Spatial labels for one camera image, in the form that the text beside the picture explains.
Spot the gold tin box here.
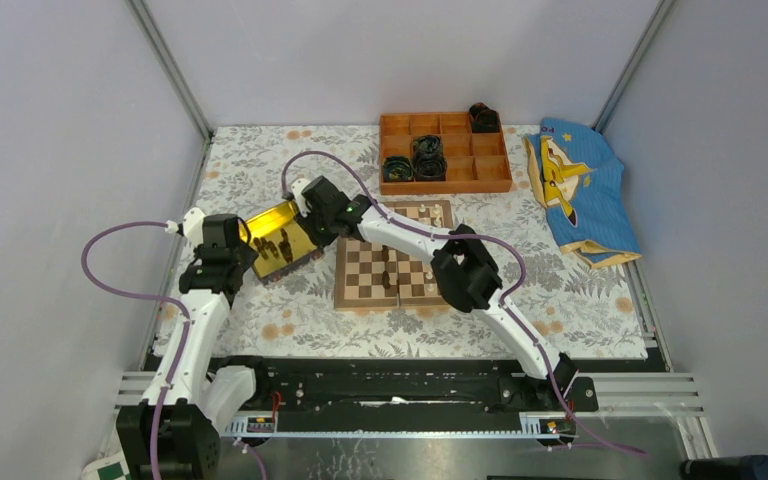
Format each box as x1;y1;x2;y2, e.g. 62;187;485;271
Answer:
246;200;324;285

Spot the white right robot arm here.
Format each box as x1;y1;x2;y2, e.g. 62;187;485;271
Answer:
283;176;578;412

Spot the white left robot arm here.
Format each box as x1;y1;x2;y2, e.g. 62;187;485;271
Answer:
142;208;271;433

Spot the wooden chessboard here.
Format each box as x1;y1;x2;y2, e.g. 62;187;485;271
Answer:
334;238;450;313

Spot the floral tablecloth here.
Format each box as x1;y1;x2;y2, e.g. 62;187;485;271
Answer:
152;124;650;361

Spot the orange wooden compartment tray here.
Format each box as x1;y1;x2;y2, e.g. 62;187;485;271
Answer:
379;111;513;195

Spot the green checkered mat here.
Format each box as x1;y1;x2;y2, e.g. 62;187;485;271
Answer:
81;456;131;480

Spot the blue pikachu shirt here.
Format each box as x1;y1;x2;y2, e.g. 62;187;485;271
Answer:
523;117;641;268

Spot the black cylinder object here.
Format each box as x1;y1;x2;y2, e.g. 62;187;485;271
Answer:
679;454;768;480

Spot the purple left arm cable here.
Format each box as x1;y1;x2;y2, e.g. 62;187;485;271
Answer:
81;220;193;480

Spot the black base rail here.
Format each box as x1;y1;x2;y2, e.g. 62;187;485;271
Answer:
208;356;599;435

